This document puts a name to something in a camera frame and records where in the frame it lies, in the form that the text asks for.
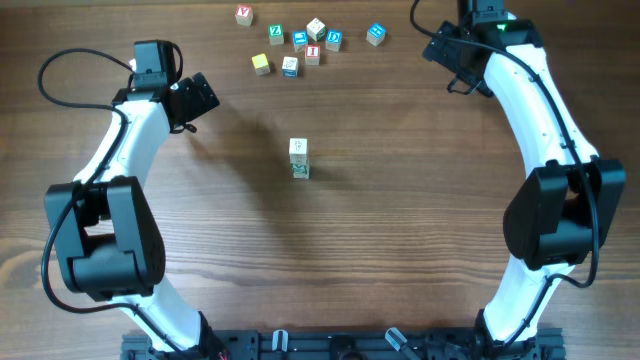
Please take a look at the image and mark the white block blue sides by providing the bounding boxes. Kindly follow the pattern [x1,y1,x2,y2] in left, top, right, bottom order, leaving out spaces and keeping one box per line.
[289,138,309,156]

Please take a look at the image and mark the plain white wooden block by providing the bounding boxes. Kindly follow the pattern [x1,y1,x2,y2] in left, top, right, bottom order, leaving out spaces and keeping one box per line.
[290,154,309,166]

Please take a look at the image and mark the white block green side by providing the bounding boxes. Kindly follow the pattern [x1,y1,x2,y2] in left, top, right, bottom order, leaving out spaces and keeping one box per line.
[291,164,310,179]

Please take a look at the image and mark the red letter I block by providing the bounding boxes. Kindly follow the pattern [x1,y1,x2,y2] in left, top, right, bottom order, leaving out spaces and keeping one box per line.
[305,45,321,66]

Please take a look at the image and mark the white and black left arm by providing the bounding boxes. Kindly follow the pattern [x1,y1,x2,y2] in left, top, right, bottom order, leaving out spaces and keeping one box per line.
[41,73,229,359]

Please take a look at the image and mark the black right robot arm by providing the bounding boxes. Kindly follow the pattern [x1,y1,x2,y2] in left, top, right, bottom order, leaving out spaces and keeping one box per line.
[424,17,626,359]

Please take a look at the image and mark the yellow top block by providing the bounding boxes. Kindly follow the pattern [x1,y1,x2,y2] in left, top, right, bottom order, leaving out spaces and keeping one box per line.
[251,53,270,76]

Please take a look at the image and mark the blue picture block far right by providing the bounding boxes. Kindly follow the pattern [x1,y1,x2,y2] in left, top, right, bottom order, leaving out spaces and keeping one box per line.
[366,23,386,46]

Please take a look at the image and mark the red letter Y block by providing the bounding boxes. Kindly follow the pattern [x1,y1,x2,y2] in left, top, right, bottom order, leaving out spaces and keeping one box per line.
[235,5,254,27]

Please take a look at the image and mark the white and blue block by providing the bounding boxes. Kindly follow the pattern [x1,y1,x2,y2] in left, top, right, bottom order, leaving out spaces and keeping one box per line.
[282,56,299,78]

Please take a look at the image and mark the green letter Z block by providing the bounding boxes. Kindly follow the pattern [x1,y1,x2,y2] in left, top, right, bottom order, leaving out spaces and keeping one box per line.
[268,24,284,45]

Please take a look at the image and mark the blue letter L block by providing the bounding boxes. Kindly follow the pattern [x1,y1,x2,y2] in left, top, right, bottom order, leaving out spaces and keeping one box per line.
[291,31,308,52]

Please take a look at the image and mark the blue letter D block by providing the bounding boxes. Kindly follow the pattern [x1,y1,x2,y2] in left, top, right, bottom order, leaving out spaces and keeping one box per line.
[325,29,342,52]

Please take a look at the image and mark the plain white and green block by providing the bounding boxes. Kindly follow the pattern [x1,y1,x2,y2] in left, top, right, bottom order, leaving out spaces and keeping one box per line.
[306,18,326,42]

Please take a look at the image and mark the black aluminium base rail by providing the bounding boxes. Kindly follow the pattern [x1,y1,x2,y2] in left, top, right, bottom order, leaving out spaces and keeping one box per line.
[120,328,567,360]

